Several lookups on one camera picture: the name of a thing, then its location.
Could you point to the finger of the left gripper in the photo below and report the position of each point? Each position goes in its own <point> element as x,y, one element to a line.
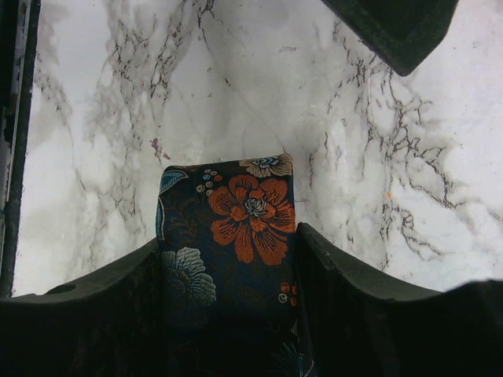
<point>402,33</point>

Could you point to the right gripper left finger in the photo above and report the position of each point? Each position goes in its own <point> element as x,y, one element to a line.
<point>106,323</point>

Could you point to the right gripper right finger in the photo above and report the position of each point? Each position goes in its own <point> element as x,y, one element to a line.
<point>363,322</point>

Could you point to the black metal base rail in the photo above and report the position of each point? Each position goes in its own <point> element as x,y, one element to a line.
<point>19,36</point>

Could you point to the navy floral tie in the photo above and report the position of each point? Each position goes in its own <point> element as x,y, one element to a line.
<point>226,234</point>

